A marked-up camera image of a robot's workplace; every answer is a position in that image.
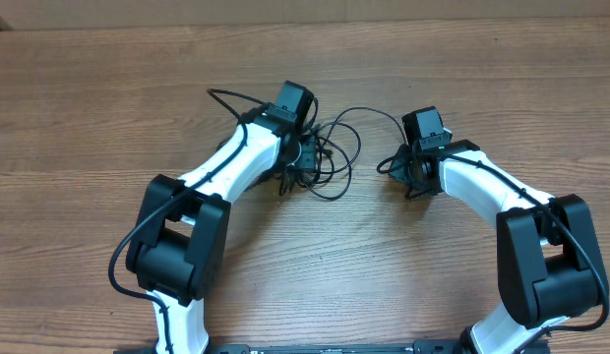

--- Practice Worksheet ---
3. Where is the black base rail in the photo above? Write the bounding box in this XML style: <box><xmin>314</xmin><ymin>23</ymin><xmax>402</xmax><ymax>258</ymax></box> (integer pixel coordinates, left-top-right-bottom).
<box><xmin>112</xmin><ymin>338</ymin><xmax>552</xmax><ymax>354</ymax></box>

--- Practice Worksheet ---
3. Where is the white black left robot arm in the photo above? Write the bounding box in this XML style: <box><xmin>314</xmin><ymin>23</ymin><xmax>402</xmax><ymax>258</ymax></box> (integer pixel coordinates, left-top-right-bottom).
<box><xmin>119</xmin><ymin>82</ymin><xmax>315</xmax><ymax>353</ymax></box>

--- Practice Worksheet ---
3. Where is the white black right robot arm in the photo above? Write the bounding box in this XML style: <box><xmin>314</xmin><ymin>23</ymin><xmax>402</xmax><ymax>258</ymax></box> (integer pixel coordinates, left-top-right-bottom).
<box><xmin>385</xmin><ymin>106</ymin><xmax>610</xmax><ymax>353</ymax></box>

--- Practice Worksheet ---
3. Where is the black cable bundle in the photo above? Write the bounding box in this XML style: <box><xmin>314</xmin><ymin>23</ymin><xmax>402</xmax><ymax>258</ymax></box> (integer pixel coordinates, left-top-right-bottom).
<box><xmin>277</xmin><ymin>106</ymin><xmax>408</xmax><ymax>202</ymax></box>

